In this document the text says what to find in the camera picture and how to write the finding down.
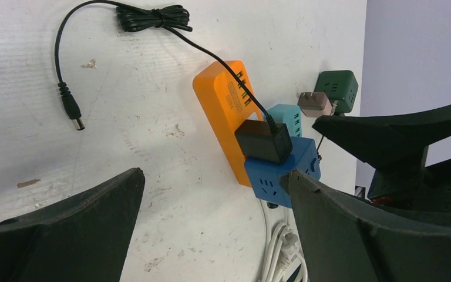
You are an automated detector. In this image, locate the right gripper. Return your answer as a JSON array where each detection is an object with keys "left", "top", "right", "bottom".
[{"left": 312, "top": 105, "right": 451, "bottom": 228}]

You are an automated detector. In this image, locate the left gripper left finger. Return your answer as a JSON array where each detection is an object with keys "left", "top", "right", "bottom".
[{"left": 0, "top": 167, "right": 145, "bottom": 281}]

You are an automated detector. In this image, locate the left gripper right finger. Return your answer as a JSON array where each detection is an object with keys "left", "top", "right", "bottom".
[{"left": 280, "top": 170, "right": 451, "bottom": 281}]

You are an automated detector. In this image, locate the green cube plug adapter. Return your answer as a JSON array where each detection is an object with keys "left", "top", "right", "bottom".
[{"left": 314, "top": 70, "right": 359, "bottom": 114}]

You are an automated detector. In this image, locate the white charger plug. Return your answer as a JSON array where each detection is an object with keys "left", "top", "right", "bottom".
[{"left": 298, "top": 92, "right": 336, "bottom": 118}]

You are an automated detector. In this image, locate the teal power strip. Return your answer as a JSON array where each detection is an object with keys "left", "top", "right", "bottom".
[{"left": 267, "top": 104, "right": 302, "bottom": 137}]

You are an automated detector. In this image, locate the blue plug adapter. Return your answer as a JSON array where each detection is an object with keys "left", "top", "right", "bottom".
[{"left": 244, "top": 137, "right": 321, "bottom": 208}]

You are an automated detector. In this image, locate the black cable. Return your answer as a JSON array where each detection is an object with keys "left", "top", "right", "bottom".
[{"left": 53, "top": 0, "right": 294, "bottom": 165}]

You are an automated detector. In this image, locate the white power strip cord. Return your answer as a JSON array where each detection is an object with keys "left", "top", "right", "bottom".
[{"left": 256, "top": 198, "right": 309, "bottom": 282}]

